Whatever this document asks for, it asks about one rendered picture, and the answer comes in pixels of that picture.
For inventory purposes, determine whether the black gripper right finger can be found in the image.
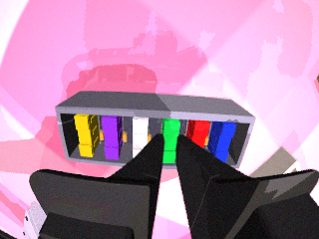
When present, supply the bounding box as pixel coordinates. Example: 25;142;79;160
175;135;319;239

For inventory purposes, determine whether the green fuse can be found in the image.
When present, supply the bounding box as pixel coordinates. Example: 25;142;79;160
160;119;179;163

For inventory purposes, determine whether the red fuse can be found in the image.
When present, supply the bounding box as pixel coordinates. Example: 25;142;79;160
186;119;210;147

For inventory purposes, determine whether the white fuse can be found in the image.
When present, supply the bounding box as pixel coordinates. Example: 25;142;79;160
133;117;148;158

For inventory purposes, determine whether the beige square tray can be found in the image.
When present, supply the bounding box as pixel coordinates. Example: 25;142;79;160
248;146;302;178

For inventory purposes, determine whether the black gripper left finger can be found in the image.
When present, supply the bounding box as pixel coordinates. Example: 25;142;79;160
29;134;164;239

